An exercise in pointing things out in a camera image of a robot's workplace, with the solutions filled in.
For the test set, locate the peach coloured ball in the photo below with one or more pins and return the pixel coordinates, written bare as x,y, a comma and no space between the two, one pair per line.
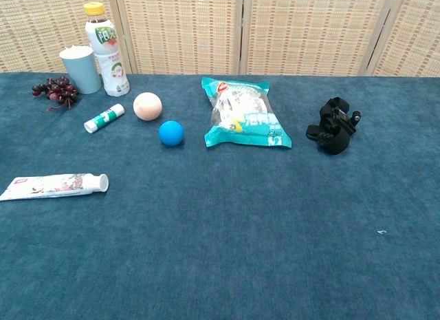
148,106

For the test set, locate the light blue plastic cup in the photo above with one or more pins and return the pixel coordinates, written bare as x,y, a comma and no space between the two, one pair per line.
82,75

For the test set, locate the woven bamboo screen panel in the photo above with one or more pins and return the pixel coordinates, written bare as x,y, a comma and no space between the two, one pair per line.
416,34
41,24
316,31
178,31

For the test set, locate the dark red grape bunch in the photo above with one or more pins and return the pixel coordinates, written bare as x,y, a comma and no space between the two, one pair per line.
58,89

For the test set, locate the green white glue stick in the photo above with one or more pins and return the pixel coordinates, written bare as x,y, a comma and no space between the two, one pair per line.
103,118

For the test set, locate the teal snack bag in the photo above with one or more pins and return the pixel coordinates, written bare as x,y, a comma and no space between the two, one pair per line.
240,127

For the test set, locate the small patterned tube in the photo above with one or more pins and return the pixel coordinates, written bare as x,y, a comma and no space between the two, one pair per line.
51,186

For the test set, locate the blue table cloth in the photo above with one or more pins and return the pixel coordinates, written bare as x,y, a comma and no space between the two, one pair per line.
220,230

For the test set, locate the blue ball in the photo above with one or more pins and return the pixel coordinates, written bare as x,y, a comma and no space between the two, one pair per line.
171,133

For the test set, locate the green tea bottle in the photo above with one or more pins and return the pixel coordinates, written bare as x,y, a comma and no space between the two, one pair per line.
110,72

